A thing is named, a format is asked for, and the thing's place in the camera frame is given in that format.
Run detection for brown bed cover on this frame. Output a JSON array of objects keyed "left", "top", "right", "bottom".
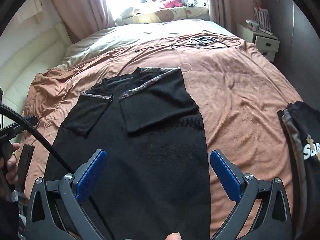
[{"left": 15, "top": 31, "right": 304, "bottom": 238}]

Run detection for person's left hand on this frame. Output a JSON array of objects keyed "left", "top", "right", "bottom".
[{"left": 0, "top": 142, "right": 20, "bottom": 185}]

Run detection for black cables on bed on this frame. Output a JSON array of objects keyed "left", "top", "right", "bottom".
[{"left": 133, "top": 29, "right": 242, "bottom": 53}]

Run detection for pink curtain right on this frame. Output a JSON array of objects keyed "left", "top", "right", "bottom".
[{"left": 207, "top": 0, "right": 260, "bottom": 33}]

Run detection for pink curtain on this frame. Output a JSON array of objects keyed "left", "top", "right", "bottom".
[
  {"left": 207, "top": 0, "right": 260, "bottom": 33},
  {"left": 51, "top": 0, "right": 116, "bottom": 43}
]

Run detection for white bedside cabinet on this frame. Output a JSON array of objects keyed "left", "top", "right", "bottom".
[{"left": 236, "top": 24, "right": 280, "bottom": 62}]

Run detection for striped paper bag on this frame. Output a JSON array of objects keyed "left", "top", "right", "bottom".
[{"left": 253, "top": 1, "right": 273, "bottom": 35}]

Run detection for beige bed sheet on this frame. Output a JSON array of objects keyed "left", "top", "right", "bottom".
[{"left": 57, "top": 20, "right": 232, "bottom": 69}]

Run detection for person's bare toe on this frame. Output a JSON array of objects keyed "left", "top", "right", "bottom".
[{"left": 165, "top": 232, "right": 182, "bottom": 240}]

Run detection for cream padded headboard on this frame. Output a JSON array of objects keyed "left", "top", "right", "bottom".
[{"left": 1, "top": 23, "right": 72, "bottom": 113}]

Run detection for stack of folded clothes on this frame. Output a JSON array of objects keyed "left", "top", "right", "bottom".
[{"left": 277, "top": 101, "right": 319, "bottom": 239}]

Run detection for black mesh t-shirt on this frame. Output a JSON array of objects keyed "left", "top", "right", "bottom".
[{"left": 53, "top": 68, "right": 210, "bottom": 239}]

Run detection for black braided cable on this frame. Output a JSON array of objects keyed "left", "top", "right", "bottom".
[{"left": 0, "top": 102, "right": 116, "bottom": 240}]

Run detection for pink curtain left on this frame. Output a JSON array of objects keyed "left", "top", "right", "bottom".
[{"left": 51, "top": 0, "right": 116, "bottom": 43}]

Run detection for bear print pillow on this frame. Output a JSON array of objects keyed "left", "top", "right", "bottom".
[{"left": 116, "top": 6, "right": 209, "bottom": 26}]

